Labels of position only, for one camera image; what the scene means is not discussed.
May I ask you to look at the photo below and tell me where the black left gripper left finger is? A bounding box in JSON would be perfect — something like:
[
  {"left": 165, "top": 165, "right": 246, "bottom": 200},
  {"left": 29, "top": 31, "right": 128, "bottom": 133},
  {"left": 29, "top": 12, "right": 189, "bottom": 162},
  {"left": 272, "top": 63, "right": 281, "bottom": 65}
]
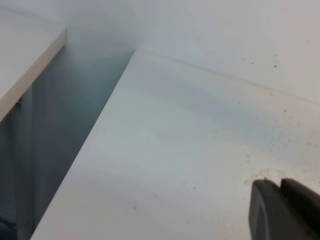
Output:
[{"left": 248, "top": 179, "right": 308, "bottom": 240}]

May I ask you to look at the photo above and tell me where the white side table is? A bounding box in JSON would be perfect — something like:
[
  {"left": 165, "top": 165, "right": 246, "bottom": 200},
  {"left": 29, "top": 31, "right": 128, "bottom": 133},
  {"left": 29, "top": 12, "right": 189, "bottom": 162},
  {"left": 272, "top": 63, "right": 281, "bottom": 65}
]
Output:
[{"left": 0, "top": 9, "right": 67, "bottom": 119}]

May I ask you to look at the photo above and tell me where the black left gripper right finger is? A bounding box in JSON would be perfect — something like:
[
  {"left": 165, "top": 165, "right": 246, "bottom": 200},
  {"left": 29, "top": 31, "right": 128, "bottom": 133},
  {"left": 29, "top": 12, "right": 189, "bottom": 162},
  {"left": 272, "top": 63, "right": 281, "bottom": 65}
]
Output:
[{"left": 280, "top": 178, "right": 320, "bottom": 240}]

